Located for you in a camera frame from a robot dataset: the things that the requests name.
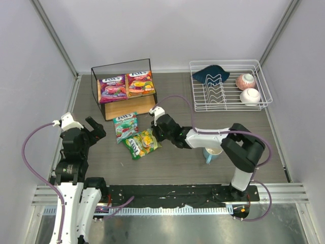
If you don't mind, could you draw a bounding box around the teal Fox's blossom candy bag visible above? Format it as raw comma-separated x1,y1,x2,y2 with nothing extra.
113,112,139,144

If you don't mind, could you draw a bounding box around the green Fox's spring tea bag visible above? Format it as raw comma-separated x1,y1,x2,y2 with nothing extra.
123,128,162,160

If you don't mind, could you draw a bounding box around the purple Fox's berries candy bag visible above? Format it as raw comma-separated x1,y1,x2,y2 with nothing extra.
98,75,127,104

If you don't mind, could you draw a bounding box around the orange Fox's fruits candy bag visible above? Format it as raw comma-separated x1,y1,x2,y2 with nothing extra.
125,71,155,97

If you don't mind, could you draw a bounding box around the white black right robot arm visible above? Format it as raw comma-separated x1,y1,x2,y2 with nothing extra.
151,112,269,200

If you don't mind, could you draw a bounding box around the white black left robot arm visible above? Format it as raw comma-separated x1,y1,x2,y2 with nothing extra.
50,112,108,243

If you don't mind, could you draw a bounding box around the light blue mug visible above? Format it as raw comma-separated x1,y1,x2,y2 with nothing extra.
203,147,223,164

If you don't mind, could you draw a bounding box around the dark blue plate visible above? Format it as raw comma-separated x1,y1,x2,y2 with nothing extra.
192,65,230,86

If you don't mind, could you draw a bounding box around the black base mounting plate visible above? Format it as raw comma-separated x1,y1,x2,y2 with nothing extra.
48,175,261,208

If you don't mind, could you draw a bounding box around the white bowl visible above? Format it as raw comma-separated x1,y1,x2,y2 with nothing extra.
240,88,261,106

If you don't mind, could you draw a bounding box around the pink patterned bowl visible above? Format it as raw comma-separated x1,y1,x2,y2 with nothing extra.
236,73,256,90

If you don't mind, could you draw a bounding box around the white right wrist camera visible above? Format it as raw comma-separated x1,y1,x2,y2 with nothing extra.
149,106,165,126

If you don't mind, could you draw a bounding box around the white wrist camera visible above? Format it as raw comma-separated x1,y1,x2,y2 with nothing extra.
52,112,84,132
149,106,165,126

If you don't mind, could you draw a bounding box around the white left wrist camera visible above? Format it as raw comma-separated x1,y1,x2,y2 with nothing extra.
52,112,84,132

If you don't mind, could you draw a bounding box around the black wire wooden shelf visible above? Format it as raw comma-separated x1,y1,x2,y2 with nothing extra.
91,58,157,121

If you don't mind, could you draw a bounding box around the white wire dish rack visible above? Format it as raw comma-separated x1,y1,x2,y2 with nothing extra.
189,59,273,112

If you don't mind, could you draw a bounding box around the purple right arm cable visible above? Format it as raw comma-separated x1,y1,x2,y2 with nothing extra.
154,95,273,221

